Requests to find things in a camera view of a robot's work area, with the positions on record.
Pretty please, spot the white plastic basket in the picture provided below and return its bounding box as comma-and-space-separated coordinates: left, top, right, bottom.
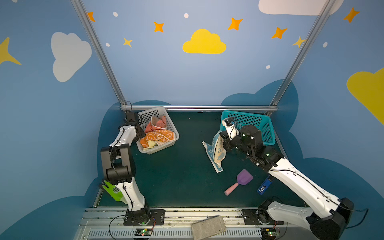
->
137, 107, 180, 155

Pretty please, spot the right green circuit board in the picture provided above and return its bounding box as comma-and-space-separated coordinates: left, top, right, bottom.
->
261, 228, 280, 240

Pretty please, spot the grey sponge block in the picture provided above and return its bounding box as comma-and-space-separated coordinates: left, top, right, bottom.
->
191, 215, 227, 240

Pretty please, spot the left green circuit board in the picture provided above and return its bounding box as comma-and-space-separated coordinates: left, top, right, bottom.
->
135, 229, 153, 237

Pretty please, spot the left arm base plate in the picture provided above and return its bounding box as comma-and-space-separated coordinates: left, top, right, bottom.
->
123, 209, 165, 226

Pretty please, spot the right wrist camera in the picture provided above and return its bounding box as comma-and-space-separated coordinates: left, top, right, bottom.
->
222, 117, 239, 140

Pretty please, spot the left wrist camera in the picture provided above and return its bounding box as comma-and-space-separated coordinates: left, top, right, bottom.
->
125, 112, 140, 125

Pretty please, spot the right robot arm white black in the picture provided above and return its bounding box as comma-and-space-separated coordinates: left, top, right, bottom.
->
220, 121, 354, 240

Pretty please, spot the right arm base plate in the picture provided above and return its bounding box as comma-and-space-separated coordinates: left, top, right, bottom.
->
241, 209, 284, 225

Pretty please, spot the blue bunny pattern towel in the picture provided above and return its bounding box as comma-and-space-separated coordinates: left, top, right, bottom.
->
202, 131, 227, 173

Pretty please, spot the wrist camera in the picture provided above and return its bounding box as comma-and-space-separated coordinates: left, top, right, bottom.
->
222, 117, 239, 140
125, 112, 140, 125

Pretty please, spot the teal plastic basket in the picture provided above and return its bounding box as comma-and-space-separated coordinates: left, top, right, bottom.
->
221, 111, 276, 146

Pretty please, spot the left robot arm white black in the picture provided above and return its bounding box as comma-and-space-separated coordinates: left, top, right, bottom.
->
101, 124, 147, 214

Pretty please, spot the orange bunny pattern towel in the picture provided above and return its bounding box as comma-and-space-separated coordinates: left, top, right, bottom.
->
140, 130, 176, 149

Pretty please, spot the green circuit board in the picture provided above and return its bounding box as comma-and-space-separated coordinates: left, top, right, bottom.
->
135, 229, 153, 237
261, 228, 280, 240

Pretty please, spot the purple pink toy scoop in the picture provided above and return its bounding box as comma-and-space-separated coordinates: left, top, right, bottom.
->
224, 169, 254, 196

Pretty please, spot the pink red towel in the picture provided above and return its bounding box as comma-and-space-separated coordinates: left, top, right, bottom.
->
145, 116, 167, 133

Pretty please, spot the green work glove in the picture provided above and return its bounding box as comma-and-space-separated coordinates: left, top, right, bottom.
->
99, 180, 128, 205

